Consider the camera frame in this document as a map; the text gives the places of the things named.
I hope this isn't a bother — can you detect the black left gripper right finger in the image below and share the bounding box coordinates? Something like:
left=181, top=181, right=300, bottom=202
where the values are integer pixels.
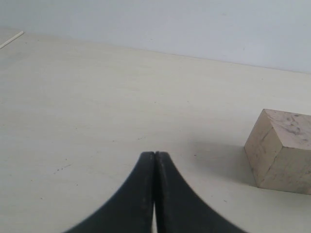
left=154, top=151, right=244, bottom=233

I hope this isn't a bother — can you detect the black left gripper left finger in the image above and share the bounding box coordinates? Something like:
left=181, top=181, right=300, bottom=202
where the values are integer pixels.
left=67, top=151, right=155, bottom=233

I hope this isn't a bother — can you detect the largest wooden cube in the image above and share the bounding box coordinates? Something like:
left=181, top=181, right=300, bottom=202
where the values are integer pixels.
left=244, top=109, right=311, bottom=195

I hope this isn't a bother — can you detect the thin wooden stick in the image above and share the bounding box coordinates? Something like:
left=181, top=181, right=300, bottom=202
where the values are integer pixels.
left=0, top=31, right=24, bottom=49

